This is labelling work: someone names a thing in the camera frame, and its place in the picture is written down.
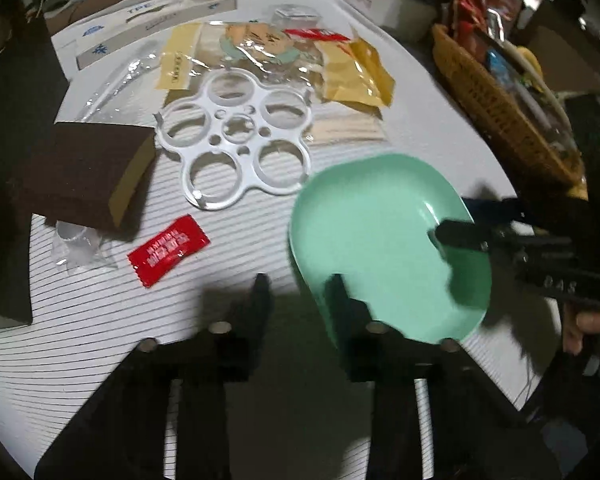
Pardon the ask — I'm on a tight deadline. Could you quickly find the white TPE glove box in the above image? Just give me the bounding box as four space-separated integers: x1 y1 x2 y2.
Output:
76 0 237 70

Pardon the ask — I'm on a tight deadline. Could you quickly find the person right hand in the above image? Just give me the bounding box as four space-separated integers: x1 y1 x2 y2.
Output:
562 304 600 356

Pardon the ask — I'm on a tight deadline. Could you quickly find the brown sponge block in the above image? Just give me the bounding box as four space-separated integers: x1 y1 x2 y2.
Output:
19 122 156 232

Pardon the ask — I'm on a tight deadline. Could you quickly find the mint green plastic plate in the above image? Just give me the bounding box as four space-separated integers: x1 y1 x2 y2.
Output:
289 154 492 344

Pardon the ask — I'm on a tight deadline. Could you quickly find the clear cartoon snack bag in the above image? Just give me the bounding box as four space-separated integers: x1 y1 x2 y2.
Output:
194 23 324 87

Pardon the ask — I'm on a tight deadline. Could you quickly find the white appliance box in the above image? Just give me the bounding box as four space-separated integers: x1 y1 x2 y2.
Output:
344 0 438 44

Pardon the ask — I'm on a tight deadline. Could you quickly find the white plastic ring holder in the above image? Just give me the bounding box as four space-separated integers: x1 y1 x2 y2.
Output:
155 68 313 211

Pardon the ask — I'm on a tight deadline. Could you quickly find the black storage box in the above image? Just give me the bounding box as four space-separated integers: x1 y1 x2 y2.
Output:
0 18 68 329

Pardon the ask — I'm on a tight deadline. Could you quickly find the red sauce sachet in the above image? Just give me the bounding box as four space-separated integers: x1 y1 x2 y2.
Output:
128 214 210 288

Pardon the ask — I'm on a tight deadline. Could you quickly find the orange yellow snack packet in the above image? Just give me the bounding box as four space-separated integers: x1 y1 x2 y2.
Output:
315 37 396 108

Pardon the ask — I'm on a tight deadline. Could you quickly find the clear utensil packet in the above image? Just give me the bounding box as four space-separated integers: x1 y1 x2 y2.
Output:
76 40 160 122

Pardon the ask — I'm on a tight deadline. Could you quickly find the small clear plastic bag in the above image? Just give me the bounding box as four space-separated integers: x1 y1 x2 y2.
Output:
50 221 118 273

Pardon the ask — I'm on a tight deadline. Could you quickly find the woven wicker basket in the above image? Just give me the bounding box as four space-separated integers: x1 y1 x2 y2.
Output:
431 24 586 197

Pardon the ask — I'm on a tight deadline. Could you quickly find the white ribbed table mat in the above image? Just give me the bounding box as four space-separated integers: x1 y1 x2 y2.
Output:
0 0 546 480

